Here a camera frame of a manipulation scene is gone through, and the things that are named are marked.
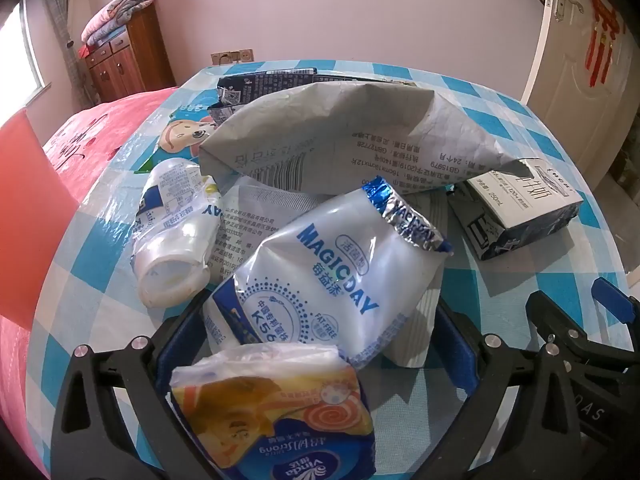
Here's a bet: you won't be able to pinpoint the blue cartoon snack wrapper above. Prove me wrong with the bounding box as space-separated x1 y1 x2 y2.
135 102 226 176

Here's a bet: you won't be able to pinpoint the crushed white bottle blue foil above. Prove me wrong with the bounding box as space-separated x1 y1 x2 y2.
201 176 453 370

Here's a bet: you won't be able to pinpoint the white door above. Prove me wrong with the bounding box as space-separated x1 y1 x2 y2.
520 0 636 136

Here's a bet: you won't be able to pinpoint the grey printed paper bag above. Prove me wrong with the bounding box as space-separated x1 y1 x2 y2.
198 81 537 196

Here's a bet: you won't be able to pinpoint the yellow and blue tissue pack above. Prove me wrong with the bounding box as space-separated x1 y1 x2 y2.
167 342 377 480

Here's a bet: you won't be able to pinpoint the window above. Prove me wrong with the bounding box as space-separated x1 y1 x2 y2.
0 0 48 126

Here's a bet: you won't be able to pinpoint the flattened dark blue carton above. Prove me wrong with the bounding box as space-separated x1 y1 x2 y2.
216 67 321 126

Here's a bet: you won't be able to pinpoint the crushed white plastic bottle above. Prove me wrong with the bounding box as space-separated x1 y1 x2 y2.
131 157 224 309

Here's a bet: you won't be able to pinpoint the wall socket strip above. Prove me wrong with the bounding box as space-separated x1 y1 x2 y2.
210 48 254 66

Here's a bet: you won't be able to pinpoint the pink printed bedspread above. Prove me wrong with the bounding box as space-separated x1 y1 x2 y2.
0 86 182 466

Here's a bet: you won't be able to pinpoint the red door decoration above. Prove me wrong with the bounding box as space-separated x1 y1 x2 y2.
585 0 628 88

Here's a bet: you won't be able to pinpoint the folded pink blankets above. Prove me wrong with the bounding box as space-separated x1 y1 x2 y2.
80 0 157 48

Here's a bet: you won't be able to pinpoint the white and black milk carton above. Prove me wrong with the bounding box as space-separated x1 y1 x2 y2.
447 158 585 261

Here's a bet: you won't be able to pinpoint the white printed packet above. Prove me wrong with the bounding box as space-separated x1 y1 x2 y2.
206 176 451 368

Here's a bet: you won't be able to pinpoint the grey checked curtain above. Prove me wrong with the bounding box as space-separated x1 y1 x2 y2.
40 0 98 106

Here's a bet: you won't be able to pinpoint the blue white checked tablecloth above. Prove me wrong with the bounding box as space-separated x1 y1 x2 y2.
30 60 640 480

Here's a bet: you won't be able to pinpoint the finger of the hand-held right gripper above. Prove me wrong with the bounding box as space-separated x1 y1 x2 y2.
525 290 608 348
591 277 640 326

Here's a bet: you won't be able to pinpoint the wooden cabinet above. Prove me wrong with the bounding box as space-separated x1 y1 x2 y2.
84 6 177 106

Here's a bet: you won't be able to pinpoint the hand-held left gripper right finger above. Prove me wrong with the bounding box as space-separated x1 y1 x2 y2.
395 302 591 480

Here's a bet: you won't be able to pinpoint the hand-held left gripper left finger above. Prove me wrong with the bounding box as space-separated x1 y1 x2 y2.
50 302 236 480

